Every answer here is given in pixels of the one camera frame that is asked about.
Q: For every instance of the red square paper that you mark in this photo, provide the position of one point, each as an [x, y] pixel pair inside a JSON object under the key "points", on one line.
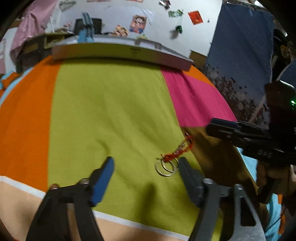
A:
{"points": [[195, 17]]}

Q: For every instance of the wooden desk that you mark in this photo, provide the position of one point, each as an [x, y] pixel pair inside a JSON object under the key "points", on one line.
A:
{"points": [[37, 48]]}

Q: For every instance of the light blue wristwatch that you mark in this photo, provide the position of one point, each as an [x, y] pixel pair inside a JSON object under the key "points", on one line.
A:
{"points": [[87, 34]]}

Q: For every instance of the pink curtain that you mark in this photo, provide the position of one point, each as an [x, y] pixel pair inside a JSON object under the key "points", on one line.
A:
{"points": [[35, 19]]}

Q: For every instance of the yellow bear poster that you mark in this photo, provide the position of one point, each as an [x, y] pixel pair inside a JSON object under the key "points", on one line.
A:
{"points": [[143, 36]]}

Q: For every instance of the colourful striped bed blanket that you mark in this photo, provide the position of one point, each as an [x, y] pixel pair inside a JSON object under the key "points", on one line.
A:
{"points": [[60, 120]]}

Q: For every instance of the green photos on wall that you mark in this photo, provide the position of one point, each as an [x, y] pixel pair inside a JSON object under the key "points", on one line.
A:
{"points": [[175, 14]]}

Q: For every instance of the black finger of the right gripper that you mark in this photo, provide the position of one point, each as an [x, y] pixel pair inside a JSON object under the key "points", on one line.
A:
{"points": [[223, 129]]}

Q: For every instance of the brown cardboard box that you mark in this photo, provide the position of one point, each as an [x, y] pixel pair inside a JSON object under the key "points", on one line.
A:
{"points": [[199, 59]]}

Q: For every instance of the black office chair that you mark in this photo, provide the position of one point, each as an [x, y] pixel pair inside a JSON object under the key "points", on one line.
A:
{"points": [[96, 24]]}

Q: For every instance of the cartoon family poster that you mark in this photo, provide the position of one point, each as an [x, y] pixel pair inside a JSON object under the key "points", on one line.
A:
{"points": [[120, 31]]}

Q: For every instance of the blue dotted fabric wardrobe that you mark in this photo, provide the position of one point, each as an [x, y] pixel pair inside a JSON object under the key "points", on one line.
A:
{"points": [[248, 51]]}

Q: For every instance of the grey shallow tray box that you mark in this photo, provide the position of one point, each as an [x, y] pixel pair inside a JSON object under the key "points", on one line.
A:
{"points": [[111, 47]]}

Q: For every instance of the person's right hand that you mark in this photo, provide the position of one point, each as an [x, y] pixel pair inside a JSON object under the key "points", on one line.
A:
{"points": [[271, 180]]}

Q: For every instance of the anime character poster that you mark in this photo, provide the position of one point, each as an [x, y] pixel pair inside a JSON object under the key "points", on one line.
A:
{"points": [[138, 24]]}

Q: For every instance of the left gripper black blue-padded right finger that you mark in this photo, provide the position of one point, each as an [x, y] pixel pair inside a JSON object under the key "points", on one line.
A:
{"points": [[240, 219]]}

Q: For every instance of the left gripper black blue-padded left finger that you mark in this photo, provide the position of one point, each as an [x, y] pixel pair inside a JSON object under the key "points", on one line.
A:
{"points": [[51, 221]]}

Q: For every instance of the green hanging brush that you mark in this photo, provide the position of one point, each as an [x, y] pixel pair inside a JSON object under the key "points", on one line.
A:
{"points": [[179, 28]]}

